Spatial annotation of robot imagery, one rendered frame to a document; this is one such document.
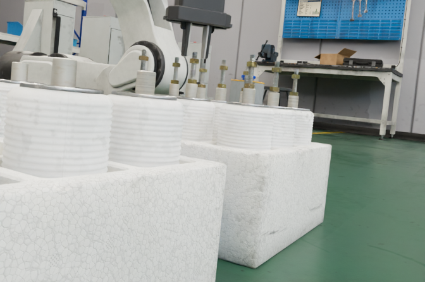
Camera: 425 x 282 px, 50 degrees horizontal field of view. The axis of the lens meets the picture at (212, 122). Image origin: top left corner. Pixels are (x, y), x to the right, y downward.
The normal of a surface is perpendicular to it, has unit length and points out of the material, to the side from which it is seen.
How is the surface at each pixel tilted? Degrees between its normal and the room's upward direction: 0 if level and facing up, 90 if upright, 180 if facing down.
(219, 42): 90
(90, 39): 90
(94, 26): 90
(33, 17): 69
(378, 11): 90
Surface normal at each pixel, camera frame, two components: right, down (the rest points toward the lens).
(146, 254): 0.84, 0.11
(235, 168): -0.48, 0.00
